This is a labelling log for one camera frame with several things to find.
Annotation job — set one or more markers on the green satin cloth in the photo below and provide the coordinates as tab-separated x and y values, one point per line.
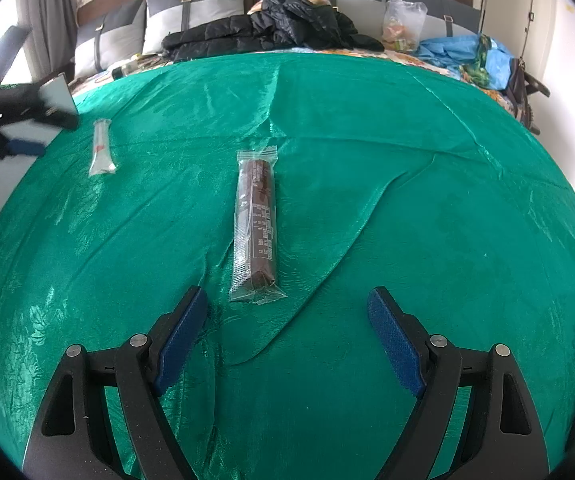
367	185

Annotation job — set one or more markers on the blue plastic sheet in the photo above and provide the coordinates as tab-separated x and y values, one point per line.
442	50

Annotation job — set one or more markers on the white cardboard box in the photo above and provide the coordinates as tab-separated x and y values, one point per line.
60	92

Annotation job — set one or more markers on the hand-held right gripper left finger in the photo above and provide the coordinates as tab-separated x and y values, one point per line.
180	345

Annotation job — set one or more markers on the brown snack bar packet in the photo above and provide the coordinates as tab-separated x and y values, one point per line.
260	210

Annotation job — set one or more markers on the small jar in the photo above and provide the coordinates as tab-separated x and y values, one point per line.
122	72

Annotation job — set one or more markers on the dark chair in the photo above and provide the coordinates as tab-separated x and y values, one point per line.
527	92

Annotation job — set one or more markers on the white door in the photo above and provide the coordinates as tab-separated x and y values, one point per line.
547	10

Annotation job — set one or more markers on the green patterned cloth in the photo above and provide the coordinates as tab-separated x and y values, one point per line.
480	62

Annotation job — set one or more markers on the black puffer jacket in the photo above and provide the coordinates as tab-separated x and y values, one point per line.
277	30

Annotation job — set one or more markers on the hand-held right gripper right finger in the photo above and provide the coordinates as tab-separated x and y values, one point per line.
397	345

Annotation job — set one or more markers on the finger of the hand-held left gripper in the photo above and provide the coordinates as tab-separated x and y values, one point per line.
20	148
37	107

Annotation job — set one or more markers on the clear plastic bag of food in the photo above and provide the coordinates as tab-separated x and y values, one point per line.
403	25

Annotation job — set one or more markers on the clear tube snack packet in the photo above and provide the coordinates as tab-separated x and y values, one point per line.
101	150

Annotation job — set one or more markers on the grey curtain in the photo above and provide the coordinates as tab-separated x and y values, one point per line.
47	20

